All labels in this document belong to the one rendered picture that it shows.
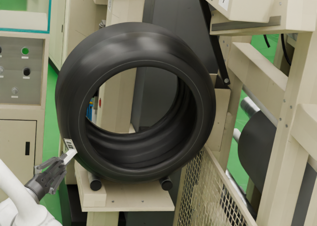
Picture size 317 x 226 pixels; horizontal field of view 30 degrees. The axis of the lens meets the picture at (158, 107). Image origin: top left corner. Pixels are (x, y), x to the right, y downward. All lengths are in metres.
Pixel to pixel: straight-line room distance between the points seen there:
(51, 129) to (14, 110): 1.92
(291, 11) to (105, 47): 0.66
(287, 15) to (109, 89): 0.98
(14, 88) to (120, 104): 0.59
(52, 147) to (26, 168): 1.50
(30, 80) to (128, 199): 0.82
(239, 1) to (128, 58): 0.45
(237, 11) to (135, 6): 0.67
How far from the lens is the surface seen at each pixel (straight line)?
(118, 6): 2.40
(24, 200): 1.82
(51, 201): 3.86
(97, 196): 2.30
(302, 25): 1.82
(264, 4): 1.87
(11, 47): 2.82
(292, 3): 1.80
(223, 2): 1.90
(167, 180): 2.32
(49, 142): 4.58
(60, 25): 5.72
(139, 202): 2.39
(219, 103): 2.57
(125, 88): 2.51
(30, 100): 2.91
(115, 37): 2.11
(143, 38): 2.08
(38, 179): 2.07
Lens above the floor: 2.05
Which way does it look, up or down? 22 degrees down
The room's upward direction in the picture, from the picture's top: 8 degrees clockwise
